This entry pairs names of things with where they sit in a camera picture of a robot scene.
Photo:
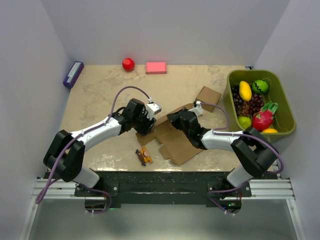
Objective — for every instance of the olive green plastic bin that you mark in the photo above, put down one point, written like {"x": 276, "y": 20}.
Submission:
{"x": 284, "y": 121}

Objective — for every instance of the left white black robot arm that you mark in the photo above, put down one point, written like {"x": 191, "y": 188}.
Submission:
{"x": 66, "y": 153}

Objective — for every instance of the small snack wrapper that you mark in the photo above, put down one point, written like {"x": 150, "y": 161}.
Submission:
{"x": 143, "y": 156}

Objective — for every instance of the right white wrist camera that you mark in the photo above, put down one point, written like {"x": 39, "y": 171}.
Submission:
{"x": 197, "y": 108}

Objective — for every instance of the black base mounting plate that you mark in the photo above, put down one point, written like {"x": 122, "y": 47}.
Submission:
{"x": 163, "y": 188}

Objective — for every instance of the green round fruit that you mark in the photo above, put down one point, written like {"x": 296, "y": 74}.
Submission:
{"x": 260, "y": 86}

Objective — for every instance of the yellow mango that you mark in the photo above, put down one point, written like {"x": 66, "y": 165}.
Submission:
{"x": 245, "y": 91}

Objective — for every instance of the aluminium rail frame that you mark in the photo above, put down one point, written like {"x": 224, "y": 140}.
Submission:
{"x": 270, "y": 213}

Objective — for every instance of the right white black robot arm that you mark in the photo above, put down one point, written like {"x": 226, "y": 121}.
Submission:
{"x": 253, "y": 151}

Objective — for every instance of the red apple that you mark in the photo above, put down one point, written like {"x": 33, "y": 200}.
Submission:
{"x": 128, "y": 64}

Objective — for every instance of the purple blue box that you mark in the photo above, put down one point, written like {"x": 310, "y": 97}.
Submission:
{"x": 73, "y": 74}

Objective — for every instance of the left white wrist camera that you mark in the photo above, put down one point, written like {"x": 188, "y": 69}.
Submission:
{"x": 152, "y": 109}

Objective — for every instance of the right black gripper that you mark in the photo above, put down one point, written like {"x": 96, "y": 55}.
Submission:
{"x": 174, "y": 117}

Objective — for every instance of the pink rectangular box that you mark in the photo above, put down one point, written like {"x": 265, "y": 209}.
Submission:
{"x": 154, "y": 68}

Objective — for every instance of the red dragon fruit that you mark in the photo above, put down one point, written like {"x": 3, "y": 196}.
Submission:
{"x": 264, "y": 118}

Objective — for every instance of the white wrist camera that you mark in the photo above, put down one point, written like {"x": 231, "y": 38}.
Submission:
{"x": 152, "y": 109}
{"x": 197, "y": 108}

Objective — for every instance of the small folded cardboard box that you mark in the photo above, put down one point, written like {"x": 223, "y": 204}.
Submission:
{"x": 210, "y": 96}

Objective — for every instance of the large brown cardboard box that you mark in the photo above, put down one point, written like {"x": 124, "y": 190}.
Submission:
{"x": 174, "y": 145}

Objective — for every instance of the purple grapes bunch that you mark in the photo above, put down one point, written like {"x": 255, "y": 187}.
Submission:
{"x": 246, "y": 108}

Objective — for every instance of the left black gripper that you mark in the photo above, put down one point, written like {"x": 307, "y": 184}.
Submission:
{"x": 148, "y": 125}

